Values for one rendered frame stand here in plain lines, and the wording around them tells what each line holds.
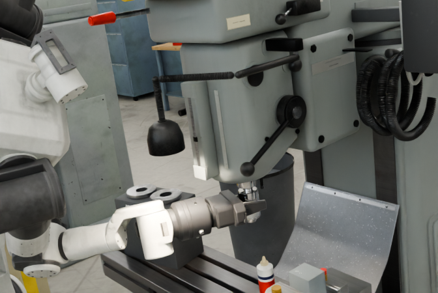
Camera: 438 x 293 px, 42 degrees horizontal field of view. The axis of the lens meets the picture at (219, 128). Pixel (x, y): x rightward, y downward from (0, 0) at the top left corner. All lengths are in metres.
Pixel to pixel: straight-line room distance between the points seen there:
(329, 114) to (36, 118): 0.63
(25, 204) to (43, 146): 0.14
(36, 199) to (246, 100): 0.44
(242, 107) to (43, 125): 0.39
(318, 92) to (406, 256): 0.56
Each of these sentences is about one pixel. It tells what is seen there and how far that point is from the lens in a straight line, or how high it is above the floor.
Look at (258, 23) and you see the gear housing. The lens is 1.13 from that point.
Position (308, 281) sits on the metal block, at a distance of 1.27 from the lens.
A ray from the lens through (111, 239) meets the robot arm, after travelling 1.29.
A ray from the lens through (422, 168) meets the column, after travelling 1.55.
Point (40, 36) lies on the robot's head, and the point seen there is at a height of 1.69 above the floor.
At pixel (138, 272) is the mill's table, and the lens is 1.70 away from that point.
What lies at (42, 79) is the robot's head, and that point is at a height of 1.61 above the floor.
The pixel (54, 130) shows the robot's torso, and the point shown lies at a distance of 1.17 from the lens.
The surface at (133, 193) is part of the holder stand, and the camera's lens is 1.71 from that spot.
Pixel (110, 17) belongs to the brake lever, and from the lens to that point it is 1.18.
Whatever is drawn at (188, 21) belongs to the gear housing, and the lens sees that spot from 1.13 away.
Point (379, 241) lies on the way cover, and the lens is 1.57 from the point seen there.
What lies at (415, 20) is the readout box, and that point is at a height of 1.62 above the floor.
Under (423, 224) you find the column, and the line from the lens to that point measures 1.60.
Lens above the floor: 1.77
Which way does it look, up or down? 16 degrees down
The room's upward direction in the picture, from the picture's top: 8 degrees counter-clockwise
